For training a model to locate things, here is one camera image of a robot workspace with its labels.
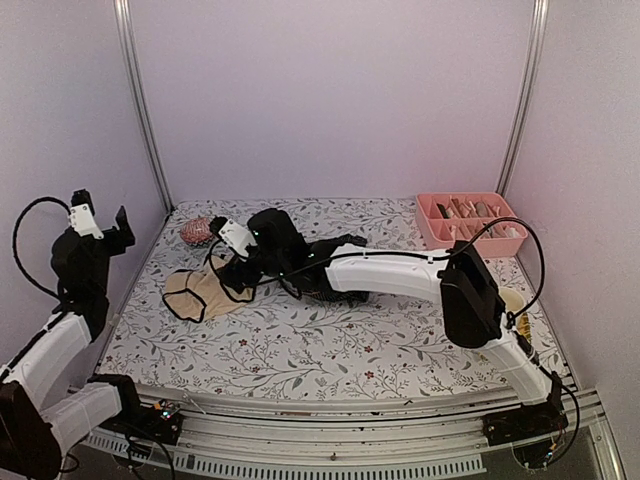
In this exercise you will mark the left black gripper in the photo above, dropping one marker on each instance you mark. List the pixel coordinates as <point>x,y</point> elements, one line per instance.
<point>119,244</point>

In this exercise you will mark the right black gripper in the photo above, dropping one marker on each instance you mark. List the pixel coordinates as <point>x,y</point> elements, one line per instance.
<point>231,269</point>

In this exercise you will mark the navy striped underwear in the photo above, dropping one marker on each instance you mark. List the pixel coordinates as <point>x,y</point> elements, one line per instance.
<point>305,270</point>

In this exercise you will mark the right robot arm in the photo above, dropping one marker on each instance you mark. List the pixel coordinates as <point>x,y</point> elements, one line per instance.
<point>270,249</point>

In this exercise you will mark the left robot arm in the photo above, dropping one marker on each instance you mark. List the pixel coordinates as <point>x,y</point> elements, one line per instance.
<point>35,438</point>

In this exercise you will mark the beige underwear black trim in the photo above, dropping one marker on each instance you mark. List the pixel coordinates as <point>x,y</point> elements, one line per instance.
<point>197,295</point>

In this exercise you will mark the red patterned rolled underwear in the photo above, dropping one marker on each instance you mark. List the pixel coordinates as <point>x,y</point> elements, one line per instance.
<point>196,232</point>

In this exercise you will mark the floral table cloth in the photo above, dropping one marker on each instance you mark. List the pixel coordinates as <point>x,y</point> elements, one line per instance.
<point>281,348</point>

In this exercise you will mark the pink divided organizer tray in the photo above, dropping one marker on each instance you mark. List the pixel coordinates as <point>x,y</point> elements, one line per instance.
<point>444,218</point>

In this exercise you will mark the cream ribbed cup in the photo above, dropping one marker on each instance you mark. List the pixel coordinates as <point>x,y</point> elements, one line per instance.
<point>513,300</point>

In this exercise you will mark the yellow woven mat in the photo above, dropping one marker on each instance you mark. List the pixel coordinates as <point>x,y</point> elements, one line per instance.
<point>523,332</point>

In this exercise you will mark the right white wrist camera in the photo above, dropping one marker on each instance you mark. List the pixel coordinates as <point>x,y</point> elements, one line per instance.
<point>235,236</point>

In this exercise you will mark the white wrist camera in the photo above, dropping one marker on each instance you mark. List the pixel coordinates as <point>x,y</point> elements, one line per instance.
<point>81,215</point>
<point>235,236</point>

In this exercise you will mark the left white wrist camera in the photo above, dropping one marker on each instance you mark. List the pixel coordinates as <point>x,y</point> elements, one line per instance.
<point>81,215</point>

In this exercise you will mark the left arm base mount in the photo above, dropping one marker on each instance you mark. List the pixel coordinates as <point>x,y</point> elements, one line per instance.
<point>161,421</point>

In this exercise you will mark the left aluminium frame post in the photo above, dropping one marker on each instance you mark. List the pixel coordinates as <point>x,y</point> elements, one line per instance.
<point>124,24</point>

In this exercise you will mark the aluminium frame post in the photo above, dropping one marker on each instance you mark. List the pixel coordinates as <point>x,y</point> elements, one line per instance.
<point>124,24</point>
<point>533,56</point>

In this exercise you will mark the front aluminium rail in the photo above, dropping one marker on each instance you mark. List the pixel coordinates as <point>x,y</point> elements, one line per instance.
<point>440,437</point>

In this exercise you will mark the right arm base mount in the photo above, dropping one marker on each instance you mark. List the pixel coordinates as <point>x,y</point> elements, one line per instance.
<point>522,423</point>

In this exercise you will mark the right aluminium frame post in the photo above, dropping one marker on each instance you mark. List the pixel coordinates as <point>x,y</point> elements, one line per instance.
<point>533,56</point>

